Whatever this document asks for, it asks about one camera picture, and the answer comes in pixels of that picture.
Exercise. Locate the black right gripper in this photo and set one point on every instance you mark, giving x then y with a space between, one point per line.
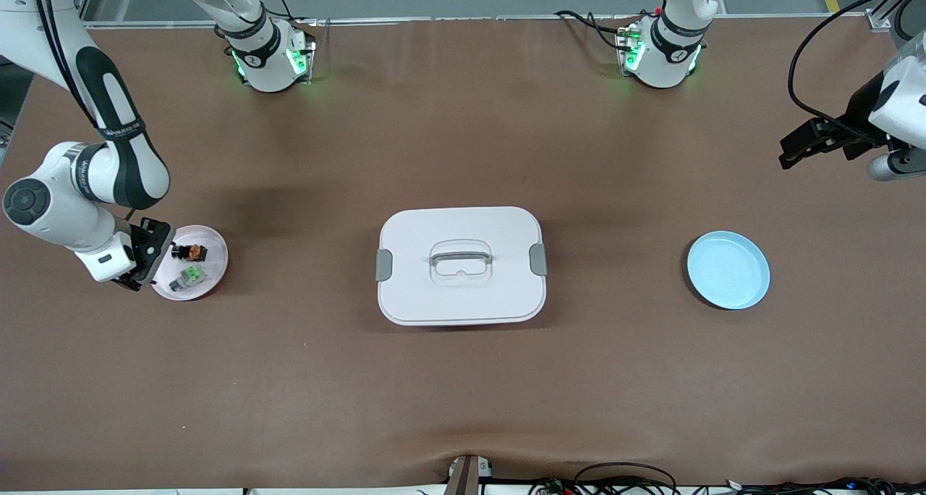
150 239

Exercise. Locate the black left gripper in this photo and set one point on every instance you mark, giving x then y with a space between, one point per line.
858 111

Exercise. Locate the orange and black switch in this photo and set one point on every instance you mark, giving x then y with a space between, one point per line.
191 252

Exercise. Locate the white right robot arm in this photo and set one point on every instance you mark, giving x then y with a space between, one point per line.
65 205

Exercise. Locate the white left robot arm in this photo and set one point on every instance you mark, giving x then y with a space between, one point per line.
669 53

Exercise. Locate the pink round plate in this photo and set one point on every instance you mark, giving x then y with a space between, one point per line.
213 260

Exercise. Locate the light blue round plate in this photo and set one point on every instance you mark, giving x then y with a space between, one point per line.
729 271

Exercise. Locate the grey box latch clip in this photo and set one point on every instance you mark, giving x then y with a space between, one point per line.
538 259
384 265

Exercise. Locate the white lidded storage box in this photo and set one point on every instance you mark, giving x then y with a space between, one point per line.
463 299

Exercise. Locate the brown table mat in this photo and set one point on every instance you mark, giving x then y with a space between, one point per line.
463 394

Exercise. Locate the green and clear switch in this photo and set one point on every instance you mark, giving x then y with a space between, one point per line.
191 275

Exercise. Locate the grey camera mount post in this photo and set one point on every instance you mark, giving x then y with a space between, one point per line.
466 477

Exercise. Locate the silver table edge rail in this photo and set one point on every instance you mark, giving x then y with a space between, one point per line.
470 19

